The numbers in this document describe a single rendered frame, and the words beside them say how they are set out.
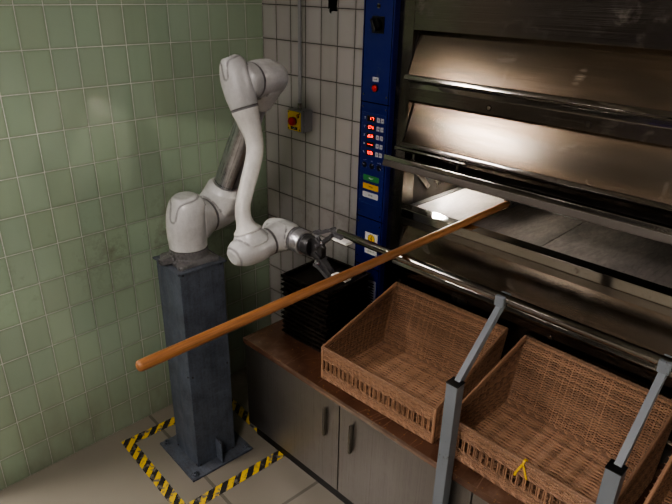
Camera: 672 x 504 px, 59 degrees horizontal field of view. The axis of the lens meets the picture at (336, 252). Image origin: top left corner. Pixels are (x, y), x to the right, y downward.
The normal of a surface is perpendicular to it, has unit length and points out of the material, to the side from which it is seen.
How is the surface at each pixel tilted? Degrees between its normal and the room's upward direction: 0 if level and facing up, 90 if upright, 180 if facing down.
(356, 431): 90
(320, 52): 90
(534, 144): 70
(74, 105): 90
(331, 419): 90
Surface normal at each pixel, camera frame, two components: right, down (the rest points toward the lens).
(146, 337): 0.71, 0.30
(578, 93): -0.65, -0.05
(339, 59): -0.70, 0.28
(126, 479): 0.02, -0.91
